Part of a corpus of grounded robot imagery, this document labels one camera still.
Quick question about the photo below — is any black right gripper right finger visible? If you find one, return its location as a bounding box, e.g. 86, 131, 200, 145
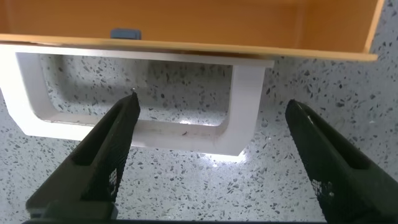
284, 99, 398, 222

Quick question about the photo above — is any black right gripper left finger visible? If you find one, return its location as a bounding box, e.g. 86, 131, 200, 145
25, 91, 141, 222

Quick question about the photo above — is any yellow drawer with white handle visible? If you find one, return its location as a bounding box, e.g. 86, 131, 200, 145
0, 0, 386, 156

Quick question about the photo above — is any small grey-blue block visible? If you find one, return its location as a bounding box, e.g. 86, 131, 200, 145
110, 28, 142, 40

